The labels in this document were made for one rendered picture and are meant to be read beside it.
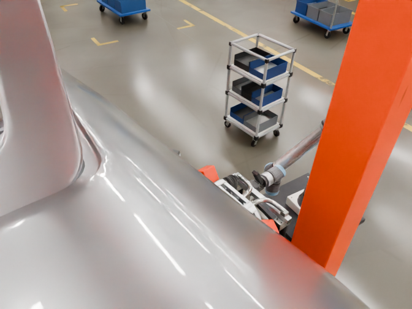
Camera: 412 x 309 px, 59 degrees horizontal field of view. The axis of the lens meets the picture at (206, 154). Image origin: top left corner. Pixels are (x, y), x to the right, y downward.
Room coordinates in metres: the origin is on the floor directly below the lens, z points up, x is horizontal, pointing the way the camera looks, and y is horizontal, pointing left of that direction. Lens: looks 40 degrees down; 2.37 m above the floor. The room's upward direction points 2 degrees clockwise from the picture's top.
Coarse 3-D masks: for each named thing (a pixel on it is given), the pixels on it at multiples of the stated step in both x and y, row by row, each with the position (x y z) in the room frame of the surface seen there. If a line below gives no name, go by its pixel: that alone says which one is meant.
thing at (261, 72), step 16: (240, 48) 3.22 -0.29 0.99; (256, 48) 3.53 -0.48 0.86; (288, 48) 3.26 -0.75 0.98; (240, 64) 3.28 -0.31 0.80; (256, 64) 3.24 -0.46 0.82; (272, 64) 3.31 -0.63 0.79; (240, 80) 3.42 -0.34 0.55; (256, 80) 3.05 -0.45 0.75; (272, 80) 3.06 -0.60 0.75; (288, 80) 3.21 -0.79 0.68; (240, 96) 3.23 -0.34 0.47; (256, 96) 3.17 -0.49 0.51; (272, 96) 3.13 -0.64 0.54; (240, 112) 3.38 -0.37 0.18; (256, 112) 3.30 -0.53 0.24; (272, 112) 3.28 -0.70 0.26; (240, 128) 3.14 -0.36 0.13; (256, 128) 2.98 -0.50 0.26; (272, 128) 3.15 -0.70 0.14
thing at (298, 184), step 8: (304, 176) 2.24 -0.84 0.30; (288, 184) 2.14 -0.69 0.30; (296, 184) 2.14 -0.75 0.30; (304, 184) 2.15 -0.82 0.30; (280, 192) 2.05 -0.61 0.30; (288, 192) 2.05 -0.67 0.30; (296, 192) 2.05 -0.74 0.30; (280, 200) 1.95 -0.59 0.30; (264, 208) 1.86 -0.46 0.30; (288, 208) 1.87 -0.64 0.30; (272, 216) 1.79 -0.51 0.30; (296, 216) 1.79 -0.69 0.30; (288, 224) 1.72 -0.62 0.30; (288, 232) 1.64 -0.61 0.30
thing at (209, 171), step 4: (204, 168) 1.37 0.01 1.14; (208, 168) 1.35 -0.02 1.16; (212, 168) 1.36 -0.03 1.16; (204, 172) 1.32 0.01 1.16; (208, 172) 1.33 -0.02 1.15; (212, 172) 1.34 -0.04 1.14; (216, 172) 1.35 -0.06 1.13; (208, 176) 1.32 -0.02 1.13; (212, 176) 1.33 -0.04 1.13; (216, 176) 1.34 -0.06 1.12; (212, 180) 1.31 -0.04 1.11; (216, 180) 1.32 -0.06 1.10
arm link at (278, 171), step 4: (272, 168) 1.71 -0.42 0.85; (276, 168) 1.71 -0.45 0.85; (280, 168) 1.71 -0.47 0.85; (272, 172) 1.67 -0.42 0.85; (276, 172) 1.68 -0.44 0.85; (280, 172) 1.69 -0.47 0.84; (284, 172) 1.70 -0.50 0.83; (272, 176) 1.65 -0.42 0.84; (276, 176) 1.66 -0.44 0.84; (280, 176) 1.67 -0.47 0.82; (276, 180) 1.65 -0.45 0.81; (280, 180) 1.68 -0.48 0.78; (276, 184) 1.66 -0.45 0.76
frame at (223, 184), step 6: (222, 180) 1.31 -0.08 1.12; (222, 186) 1.27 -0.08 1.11; (228, 186) 1.26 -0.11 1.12; (228, 192) 1.26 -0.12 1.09; (234, 192) 1.23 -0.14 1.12; (234, 198) 1.19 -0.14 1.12; (240, 198) 1.19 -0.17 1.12; (246, 204) 1.15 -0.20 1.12; (252, 204) 1.15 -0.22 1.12; (252, 210) 1.13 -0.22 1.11; (258, 216) 1.11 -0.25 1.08
